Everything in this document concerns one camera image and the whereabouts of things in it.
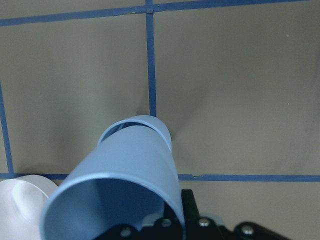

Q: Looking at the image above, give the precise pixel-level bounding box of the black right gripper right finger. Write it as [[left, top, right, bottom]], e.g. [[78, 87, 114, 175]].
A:
[[181, 189, 200, 225]]

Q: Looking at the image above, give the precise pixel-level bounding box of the pink bowl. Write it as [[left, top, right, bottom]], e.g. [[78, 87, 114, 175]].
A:
[[0, 175, 58, 240]]

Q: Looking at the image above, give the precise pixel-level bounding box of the blue cup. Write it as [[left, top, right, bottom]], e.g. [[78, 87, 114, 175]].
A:
[[39, 125, 185, 240], [97, 115, 172, 152]]

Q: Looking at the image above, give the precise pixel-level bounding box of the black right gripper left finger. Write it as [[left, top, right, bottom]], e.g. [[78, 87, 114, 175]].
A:
[[160, 202, 181, 227]]

